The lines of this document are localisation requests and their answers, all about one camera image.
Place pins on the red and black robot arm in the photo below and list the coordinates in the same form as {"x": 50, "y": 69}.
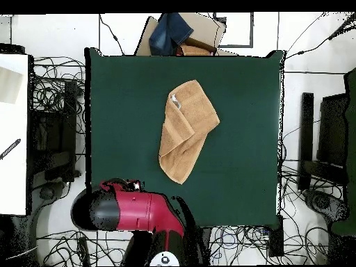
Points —
{"x": 139, "y": 211}

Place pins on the black chair panel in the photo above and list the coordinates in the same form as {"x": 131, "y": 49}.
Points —
{"x": 333, "y": 125}

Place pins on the beige paper sheet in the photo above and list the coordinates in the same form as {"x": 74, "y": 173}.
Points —
{"x": 9, "y": 86}

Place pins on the dark green table cloth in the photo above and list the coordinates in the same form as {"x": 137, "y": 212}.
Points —
{"x": 125, "y": 125}

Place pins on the black upright post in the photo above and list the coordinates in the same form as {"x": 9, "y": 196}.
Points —
{"x": 306, "y": 125}

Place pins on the black ribbed rod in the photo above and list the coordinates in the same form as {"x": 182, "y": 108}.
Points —
{"x": 10, "y": 148}

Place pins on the blue denim jeans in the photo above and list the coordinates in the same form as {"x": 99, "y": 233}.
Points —
{"x": 169, "y": 33}

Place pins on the white desk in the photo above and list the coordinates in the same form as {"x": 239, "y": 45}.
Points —
{"x": 14, "y": 167}

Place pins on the black swivel chair base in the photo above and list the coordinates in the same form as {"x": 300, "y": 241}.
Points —
{"x": 47, "y": 193}
{"x": 324, "y": 203}

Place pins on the brown cardboard box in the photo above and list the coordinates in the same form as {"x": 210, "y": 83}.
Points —
{"x": 205, "y": 27}

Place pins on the tan terry towel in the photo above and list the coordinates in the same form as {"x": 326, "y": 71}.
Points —
{"x": 189, "y": 125}

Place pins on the black power block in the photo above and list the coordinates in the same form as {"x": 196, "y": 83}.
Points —
{"x": 276, "y": 239}

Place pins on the black equipment rack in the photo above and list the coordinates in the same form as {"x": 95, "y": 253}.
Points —
{"x": 52, "y": 139}

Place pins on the black rectangular frame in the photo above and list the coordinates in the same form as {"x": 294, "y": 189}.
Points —
{"x": 251, "y": 30}

